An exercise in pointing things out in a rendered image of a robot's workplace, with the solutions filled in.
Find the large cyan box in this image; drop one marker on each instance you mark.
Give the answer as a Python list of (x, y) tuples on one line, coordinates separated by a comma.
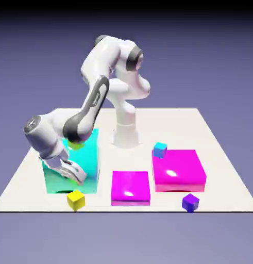
[(89, 160)]

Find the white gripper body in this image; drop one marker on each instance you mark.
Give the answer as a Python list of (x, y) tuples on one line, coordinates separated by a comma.
[(71, 170)]

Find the small green cube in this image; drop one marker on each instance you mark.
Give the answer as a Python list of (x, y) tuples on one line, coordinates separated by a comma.
[(76, 146)]

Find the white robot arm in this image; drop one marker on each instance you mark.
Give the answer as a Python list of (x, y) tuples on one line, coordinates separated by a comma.
[(109, 61)]

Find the small purple cube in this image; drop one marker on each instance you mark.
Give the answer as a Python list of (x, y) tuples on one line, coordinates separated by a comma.
[(190, 203)]

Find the small yellow cube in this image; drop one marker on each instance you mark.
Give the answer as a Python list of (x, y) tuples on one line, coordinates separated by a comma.
[(76, 200)]

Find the large magenta box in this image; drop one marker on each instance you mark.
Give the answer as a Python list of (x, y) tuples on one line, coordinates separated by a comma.
[(177, 169), (130, 185)]

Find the small blue cube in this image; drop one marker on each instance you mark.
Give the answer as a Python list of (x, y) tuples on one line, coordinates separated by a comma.
[(159, 150)]

